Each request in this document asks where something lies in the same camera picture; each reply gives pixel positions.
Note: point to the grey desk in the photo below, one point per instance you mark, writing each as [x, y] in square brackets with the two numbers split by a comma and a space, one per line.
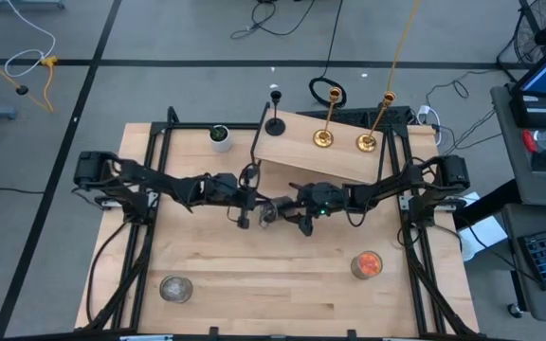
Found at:
[510, 142]

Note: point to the grey cart base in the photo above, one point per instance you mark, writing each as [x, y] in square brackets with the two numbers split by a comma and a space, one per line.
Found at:
[17, 5]

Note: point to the black edge clamp bracket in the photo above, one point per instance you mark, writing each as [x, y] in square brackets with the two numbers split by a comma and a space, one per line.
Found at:
[351, 334]
[213, 332]

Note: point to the black aluminium table frame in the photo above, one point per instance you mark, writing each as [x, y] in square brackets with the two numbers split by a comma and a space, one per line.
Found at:
[183, 126]

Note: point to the grey rolling cart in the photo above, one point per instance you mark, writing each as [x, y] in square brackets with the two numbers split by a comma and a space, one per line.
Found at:
[529, 303]

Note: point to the gold candlestick holder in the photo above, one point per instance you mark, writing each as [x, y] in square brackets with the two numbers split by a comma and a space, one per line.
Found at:
[323, 138]
[366, 142]

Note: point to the black floor fan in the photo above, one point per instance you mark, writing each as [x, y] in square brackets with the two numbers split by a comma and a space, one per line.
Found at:
[538, 33]

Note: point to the black candlestick holder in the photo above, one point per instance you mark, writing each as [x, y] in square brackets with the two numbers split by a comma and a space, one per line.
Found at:
[275, 127]

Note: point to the silver metal candle jar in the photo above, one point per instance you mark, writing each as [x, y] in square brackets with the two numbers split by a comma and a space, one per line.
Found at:
[270, 214]

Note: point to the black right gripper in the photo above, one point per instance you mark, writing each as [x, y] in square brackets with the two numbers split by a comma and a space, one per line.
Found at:
[302, 210]

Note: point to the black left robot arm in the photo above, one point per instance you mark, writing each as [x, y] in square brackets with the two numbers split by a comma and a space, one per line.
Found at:
[169, 182]

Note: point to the white pot with plant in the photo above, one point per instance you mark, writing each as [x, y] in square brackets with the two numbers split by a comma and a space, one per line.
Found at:
[221, 139]

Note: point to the orange candle glass jar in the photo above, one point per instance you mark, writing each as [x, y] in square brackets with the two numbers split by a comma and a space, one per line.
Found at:
[367, 265]

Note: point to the white box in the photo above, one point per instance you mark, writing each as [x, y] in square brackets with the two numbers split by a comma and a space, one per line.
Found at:
[486, 234]

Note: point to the black label printer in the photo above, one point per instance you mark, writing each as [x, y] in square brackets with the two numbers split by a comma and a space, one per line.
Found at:
[536, 111]

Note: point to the white power adapter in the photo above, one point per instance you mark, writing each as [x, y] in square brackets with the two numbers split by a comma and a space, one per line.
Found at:
[424, 111]

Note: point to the wooden shelf riser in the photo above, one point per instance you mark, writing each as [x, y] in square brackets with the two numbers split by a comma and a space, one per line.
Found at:
[301, 151]

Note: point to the clear glass candle jar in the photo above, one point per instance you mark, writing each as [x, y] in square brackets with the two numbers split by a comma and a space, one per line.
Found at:
[176, 289]

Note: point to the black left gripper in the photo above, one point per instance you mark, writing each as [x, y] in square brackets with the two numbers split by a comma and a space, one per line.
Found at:
[249, 199]

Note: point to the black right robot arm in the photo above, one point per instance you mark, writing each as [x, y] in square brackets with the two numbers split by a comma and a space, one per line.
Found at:
[396, 182]

